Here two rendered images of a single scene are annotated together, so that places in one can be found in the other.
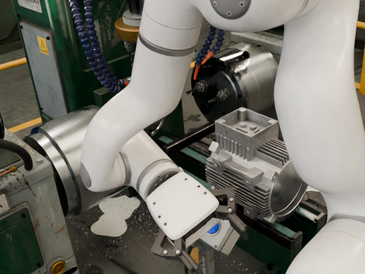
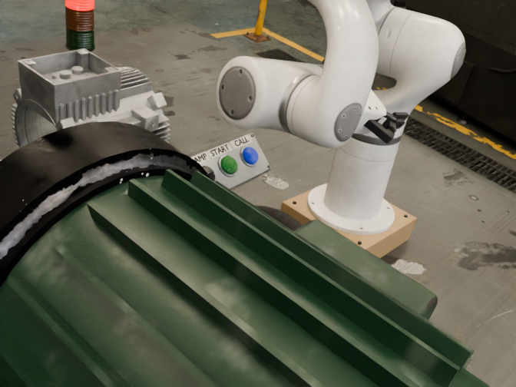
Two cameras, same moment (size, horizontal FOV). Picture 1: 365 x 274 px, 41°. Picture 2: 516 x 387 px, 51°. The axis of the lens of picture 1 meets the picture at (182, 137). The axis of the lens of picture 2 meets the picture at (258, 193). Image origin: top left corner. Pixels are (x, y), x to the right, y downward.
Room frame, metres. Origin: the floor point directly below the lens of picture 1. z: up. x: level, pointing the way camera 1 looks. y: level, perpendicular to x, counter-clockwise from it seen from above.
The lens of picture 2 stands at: (0.95, 0.69, 1.51)
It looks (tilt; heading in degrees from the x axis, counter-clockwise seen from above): 34 degrees down; 254
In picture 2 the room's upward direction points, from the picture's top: 12 degrees clockwise
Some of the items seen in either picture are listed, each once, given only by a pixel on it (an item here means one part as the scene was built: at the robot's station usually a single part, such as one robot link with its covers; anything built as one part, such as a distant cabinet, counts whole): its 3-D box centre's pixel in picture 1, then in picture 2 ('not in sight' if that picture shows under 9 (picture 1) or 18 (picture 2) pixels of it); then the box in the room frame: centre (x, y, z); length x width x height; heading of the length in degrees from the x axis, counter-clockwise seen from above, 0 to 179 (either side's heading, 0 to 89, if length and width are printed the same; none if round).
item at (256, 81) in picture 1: (241, 82); not in sight; (1.50, -0.21, 1.04); 0.41 x 0.25 x 0.25; 129
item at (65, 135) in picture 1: (62, 168); not in sight; (1.06, 0.32, 1.04); 0.37 x 0.25 x 0.25; 129
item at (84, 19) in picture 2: not in sight; (80, 16); (1.06, -0.53, 1.10); 0.06 x 0.06 x 0.04
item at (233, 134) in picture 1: (246, 134); (71, 86); (1.04, -0.16, 1.11); 0.12 x 0.11 x 0.07; 39
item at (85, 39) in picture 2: not in sight; (80, 37); (1.06, -0.53, 1.05); 0.06 x 0.06 x 0.04
